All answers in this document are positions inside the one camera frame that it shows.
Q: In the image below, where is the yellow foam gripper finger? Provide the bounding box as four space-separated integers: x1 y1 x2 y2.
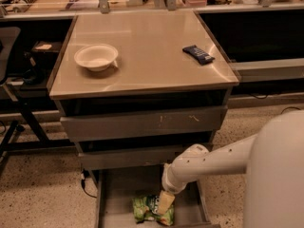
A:
158 191 175 215

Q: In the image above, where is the green rice chip bag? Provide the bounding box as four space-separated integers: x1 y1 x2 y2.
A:
132 195 175 226

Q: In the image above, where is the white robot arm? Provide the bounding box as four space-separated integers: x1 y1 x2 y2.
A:
161 110 304 228

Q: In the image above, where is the grey middle drawer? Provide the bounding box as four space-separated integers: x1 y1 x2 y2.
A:
79 144 189 170

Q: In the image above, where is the grey open bottom drawer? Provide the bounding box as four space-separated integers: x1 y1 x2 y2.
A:
94 165 221 228

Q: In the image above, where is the grey top drawer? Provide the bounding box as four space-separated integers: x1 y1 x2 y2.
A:
61 105 228 142

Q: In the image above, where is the grey drawer cabinet with counter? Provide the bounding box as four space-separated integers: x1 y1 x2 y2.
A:
47 9 241 228

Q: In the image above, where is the dark blue snack bar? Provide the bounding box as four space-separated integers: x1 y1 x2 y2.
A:
182 45 215 66

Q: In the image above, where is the white paper bowl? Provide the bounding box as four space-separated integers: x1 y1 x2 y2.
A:
74 44 119 72

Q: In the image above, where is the black box with label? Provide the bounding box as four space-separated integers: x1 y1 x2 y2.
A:
31 41 62 53

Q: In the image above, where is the black coiled tool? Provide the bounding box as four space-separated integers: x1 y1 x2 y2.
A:
12 0 37 12

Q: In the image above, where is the black cable with white plug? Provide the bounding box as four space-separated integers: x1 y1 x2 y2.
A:
80 169 98 200

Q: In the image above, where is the black power adapter with cable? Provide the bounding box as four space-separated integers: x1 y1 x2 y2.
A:
280 106 302 114

